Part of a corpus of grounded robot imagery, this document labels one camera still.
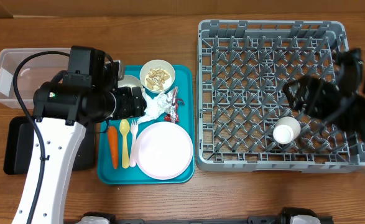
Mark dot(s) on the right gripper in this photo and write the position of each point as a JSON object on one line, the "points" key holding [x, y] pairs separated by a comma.
{"points": [[319, 86]]}

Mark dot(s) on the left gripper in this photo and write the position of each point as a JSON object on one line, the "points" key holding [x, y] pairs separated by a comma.
{"points": [[130, 105]]}

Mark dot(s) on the white plastic fork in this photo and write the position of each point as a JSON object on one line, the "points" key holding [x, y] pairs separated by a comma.
{"points": [[133, 129]]}

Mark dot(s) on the yellow plastic spoon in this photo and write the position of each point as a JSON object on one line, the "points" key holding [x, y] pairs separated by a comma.
{"points": [[124, 128]]}

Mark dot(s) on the white napkin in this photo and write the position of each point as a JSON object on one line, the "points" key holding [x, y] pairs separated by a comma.
{"points": [[155, 107]]}

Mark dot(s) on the white bowl with peanuts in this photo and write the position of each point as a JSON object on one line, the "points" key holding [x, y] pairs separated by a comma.
{"points": [[157, 75]]}

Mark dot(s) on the red silver foil wrapper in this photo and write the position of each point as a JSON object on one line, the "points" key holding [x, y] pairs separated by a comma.
{"points": [[172, 107]]}

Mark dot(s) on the white cup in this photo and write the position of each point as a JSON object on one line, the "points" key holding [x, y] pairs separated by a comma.
{"points": [[286, 130]]}

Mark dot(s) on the white round plate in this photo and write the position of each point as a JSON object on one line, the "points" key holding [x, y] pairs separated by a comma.
{"points": [[163, 150]]}

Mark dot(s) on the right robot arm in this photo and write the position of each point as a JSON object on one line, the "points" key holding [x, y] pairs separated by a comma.
{"points": [[342, 102]]}

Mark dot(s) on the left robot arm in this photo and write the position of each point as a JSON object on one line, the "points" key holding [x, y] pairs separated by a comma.
{"points": [[85, 93]]}

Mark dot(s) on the grey dishwasher rack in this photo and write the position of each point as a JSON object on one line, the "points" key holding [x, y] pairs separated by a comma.
{"points": [[242, 68]]}

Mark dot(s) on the grey bowl with rice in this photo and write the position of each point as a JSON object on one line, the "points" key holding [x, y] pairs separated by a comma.
{"points": [[131, 82]]}

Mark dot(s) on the orange carrot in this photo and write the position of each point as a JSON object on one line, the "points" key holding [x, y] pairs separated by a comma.
{"points": [[113, 145]]}

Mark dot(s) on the teal serving tray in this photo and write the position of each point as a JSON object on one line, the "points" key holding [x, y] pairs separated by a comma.
{"points": [[133, 175]]}

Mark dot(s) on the clear plastic bin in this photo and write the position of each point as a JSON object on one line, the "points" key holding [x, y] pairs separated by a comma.
{"points": [[33, 74]]}

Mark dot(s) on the black tray bin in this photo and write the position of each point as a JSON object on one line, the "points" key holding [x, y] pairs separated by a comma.
{"points": [[20, 140]]}

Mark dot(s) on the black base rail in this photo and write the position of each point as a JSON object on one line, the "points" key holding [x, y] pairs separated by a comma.
{"points": [[287, 215]]}

